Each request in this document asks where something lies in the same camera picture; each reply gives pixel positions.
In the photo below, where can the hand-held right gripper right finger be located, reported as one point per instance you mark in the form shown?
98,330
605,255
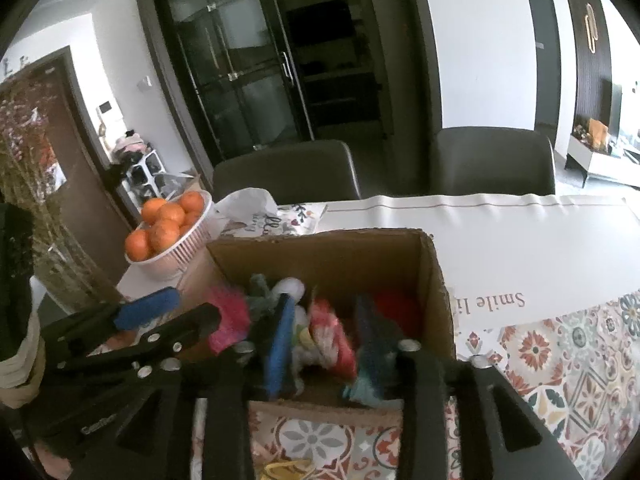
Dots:
375,345

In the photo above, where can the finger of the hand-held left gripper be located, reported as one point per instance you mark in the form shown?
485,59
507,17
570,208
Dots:
185,325
145,306

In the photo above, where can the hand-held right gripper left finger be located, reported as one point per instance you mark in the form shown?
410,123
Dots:
280,345

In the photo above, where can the pink fuzzy toy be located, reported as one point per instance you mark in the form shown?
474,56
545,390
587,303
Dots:
227,320

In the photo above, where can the red strawberry plush toy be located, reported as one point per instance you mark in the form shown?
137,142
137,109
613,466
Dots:
332,337

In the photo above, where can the teal tissue pack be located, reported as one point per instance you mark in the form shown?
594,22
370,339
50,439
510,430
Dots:
371,393

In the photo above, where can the dark green cloth pouch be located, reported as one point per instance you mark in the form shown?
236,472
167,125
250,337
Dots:
260,292

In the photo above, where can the brown cardboard box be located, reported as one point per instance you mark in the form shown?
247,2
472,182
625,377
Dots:
325,260

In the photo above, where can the white plastic basket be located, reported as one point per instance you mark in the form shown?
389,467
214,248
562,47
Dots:
185,247

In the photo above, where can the glass vase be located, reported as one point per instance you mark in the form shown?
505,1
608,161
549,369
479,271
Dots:
75,280

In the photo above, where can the pile of oranges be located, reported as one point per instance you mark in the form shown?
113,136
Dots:
165,225

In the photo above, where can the white shoe rack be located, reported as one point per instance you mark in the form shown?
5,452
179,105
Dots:
145,176

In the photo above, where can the white printed plastic bag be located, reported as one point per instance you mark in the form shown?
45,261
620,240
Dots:
250,210

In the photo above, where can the red and white door poster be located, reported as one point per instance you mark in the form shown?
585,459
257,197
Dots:
52,162

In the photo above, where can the dark grey dining chair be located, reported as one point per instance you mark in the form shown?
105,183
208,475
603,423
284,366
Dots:
492,162
285,172

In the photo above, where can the brown wooden door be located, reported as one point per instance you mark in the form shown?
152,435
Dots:
75,140

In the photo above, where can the dried flower bouquet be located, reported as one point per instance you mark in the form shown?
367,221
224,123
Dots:
30,160

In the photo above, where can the black framed glass door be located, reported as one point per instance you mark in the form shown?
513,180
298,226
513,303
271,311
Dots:
270,55

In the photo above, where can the white tv cabinet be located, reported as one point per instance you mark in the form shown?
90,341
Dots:
607,162

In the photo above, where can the orange paper bag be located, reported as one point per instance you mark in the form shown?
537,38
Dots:
598,132

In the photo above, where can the dark interior door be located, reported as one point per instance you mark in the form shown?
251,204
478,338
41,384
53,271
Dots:
545,60

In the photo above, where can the wall intercom panel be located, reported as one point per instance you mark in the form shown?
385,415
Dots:
106,108

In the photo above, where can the dark slatted wall panel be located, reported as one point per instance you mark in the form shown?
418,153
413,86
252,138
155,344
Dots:
592,75

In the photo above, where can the gold wall ornament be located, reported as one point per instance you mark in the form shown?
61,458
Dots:
591,27

